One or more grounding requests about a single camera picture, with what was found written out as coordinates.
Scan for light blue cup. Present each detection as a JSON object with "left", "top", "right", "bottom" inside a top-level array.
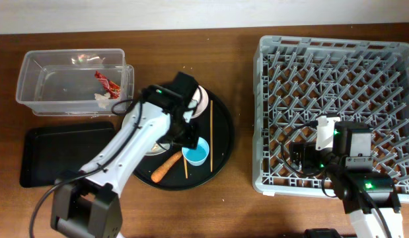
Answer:
[{"left": 182, "top": 138, "right": 210, "bottom": 167}]

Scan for red snack wrapper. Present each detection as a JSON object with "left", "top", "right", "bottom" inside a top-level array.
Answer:
[{"left": 94, "top": 71, "right": 120, "bottom": 99}]

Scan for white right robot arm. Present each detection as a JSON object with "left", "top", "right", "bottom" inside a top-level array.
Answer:
[{"left": 281, "top": 116, "right": 404, "bottom": 237}]

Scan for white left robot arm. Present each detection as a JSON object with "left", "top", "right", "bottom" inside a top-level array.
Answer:
[{"left": 28, "top": 84, "right": 200, "bottom": 237}]

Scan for grey dishwasher rack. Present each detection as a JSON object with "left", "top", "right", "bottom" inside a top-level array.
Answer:
[{"left": 252, "top": 36, "right": 409, "bottom": 204}]

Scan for round black tray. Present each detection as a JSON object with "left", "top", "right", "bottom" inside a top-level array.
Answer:
[{"left": 133, "top": 89, "right": 235, "bottom": 190}]

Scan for left wooden chopstick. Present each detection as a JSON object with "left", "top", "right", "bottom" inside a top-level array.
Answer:
[{"left": 183, "top": 157, "right": 188, "bottom": 179}]

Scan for wooden chopstick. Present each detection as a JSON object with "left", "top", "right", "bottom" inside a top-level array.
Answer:
[
  {"left": 209, "top": 100, "right": 213, "bottom": 173},
  {"left": 183, "top": 157, "right": 188, "bottom": 179}
]

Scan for peanut shells food scraps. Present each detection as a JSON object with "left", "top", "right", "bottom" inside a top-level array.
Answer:
[{"left": 151, "top": 143, "right": 161, "bottom": 153}]

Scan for white bowl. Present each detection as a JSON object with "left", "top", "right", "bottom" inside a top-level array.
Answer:
[{"left": 188, "top": 86, "right": 209, "bottom": 119}]

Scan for grey plate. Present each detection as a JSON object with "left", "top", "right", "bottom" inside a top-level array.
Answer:
[{"left": 121, "top": 103, "right": 170, "bottom": 158}]

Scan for right wooden chopstick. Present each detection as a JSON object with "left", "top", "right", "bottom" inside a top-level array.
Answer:
[{"left": 209, "top": 100, "right": 213, "bottom": 173}]

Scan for orange carrot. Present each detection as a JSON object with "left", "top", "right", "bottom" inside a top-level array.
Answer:
[{"left": 151, "top": 151, "right": 182, "bottom": 183}]

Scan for black base block bottom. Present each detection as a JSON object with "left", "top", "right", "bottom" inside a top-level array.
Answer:
[{"left": 303, "top": 228, "right": 342, "bottom": 238}]

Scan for white scrap in bin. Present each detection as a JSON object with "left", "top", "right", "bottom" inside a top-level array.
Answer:
[{"left": 94, "top": 93, "right": 111, "bottom": 109}]

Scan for black rectangular tray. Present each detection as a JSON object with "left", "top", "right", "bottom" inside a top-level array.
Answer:
[{"left": 19, "top": 122, "right": 116, "bottom": 188}]

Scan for clear plastic bin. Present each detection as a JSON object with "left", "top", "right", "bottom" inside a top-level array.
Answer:
[{"left": 15, "top": 48, "right": 134, "bottom": 116}]

